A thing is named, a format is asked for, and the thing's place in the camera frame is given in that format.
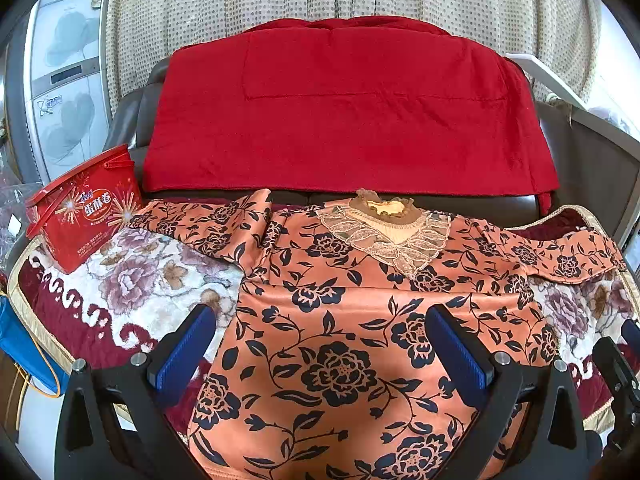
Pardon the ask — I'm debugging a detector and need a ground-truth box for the orange floral blouse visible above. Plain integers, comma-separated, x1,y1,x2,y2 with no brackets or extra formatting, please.
132,190,639,479

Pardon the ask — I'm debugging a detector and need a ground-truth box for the white grey side furniture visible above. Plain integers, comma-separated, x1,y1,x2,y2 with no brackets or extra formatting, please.
506,53,639,140

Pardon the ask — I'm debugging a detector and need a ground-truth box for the white refrigerator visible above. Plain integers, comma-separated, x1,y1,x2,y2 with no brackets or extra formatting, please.
23,0,111,183

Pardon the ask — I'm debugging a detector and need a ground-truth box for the blue bag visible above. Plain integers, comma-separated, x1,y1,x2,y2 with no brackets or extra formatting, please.
1,296,68,396

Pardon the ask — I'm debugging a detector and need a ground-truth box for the beige dotted curtain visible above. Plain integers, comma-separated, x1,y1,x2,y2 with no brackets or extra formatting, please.
104,0,601,105

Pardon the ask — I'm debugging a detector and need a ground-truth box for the dark leather sofa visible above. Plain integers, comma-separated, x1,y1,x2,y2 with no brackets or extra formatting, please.
104,58,639,248

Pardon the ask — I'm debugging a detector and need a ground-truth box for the floral plush bed blanket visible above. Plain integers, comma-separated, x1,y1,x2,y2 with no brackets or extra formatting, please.
6,201,640,441

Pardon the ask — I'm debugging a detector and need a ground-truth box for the red snack box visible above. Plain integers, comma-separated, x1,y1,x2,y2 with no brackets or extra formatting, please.
26,145,142,273

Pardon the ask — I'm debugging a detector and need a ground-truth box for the red blanket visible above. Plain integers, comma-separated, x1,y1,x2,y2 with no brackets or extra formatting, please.
142,16,559,197

